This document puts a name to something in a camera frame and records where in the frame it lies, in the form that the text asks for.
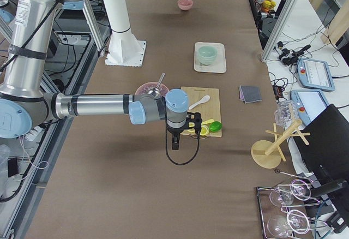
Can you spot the green lime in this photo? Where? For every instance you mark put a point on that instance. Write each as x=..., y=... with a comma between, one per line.
x=215, y=126

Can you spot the black monitor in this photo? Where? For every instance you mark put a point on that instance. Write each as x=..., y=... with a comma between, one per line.
x=327, y=153

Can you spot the lemon slice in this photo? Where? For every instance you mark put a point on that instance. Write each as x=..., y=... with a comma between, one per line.
x=204, y=130
x=191, y=129

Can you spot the large pink ice bowl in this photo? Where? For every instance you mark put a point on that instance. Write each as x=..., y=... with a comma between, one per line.
x=147, y=86

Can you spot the green bowl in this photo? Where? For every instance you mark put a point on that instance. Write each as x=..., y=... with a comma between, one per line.
x=206, y=55

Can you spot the aluminium frame post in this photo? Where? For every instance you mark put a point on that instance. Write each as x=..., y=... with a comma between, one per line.
x=278, y=28

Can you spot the yellow plastic knife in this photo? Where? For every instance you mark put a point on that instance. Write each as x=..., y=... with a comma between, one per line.
x=209, y=121

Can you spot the metal ice scoop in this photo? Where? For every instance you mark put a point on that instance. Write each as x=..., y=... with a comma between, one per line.
x=155, y=91

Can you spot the wooden cutting board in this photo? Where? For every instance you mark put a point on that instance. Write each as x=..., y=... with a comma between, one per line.
x=208, y=110

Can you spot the grey folded cloth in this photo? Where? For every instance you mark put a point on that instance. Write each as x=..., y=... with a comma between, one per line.
x=250, y=94

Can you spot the white camera pillar mount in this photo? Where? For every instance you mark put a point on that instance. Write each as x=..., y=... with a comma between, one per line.
x=124, y=48

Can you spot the white ceramic spoon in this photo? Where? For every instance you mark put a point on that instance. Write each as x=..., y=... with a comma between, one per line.
x=203, y=100

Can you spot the wine glass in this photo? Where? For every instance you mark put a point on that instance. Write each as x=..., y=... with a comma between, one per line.
x=283, y=195
x=295, y=222

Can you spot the wooden mug tree stand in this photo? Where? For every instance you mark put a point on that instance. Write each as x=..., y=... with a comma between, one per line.
x=268, y=154

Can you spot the clear glass mug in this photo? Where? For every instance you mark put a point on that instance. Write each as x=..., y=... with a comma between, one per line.
x=286, y=112

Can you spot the blue teach pendant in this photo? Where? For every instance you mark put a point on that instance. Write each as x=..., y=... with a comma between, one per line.
x=315, y=74
x=309, y=103

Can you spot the cream serving tray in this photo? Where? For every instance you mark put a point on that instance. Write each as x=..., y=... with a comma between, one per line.
x=218, y=66

